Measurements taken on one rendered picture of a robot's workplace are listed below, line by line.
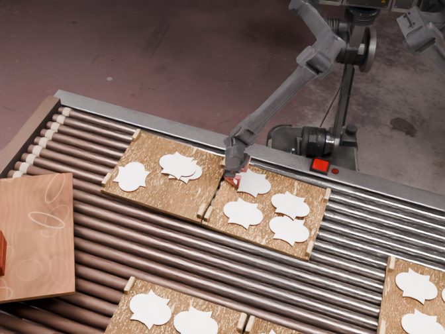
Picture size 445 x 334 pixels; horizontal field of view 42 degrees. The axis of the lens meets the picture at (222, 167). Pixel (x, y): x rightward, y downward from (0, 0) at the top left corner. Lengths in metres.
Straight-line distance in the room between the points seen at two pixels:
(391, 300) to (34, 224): 1.24
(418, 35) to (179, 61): 2.58
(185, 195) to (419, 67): 2.89
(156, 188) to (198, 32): 2.57
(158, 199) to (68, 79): 2.17
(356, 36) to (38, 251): 1.57
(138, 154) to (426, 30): 1.18
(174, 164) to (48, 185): 0.50
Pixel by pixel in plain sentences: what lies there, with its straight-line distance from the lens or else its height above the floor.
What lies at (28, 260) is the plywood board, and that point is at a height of 1.04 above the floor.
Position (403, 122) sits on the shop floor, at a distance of 4.21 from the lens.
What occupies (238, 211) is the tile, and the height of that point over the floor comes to 0.95.
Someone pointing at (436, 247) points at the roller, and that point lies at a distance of 2.34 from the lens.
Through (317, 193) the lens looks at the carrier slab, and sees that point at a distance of 2.32.
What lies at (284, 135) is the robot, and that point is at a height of 0.24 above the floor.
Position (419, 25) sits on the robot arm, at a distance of 2.08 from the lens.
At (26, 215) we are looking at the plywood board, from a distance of 2.11.
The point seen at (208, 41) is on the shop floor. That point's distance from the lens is 4.59.
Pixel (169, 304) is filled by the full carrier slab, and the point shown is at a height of 0.94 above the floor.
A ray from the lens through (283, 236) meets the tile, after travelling 2.15.
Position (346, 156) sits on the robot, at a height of 0.24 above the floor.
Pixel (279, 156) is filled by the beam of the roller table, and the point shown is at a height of 0.92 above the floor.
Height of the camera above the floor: 2.67
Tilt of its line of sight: 48 degrees down
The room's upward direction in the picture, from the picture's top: 6 degrees clockwise
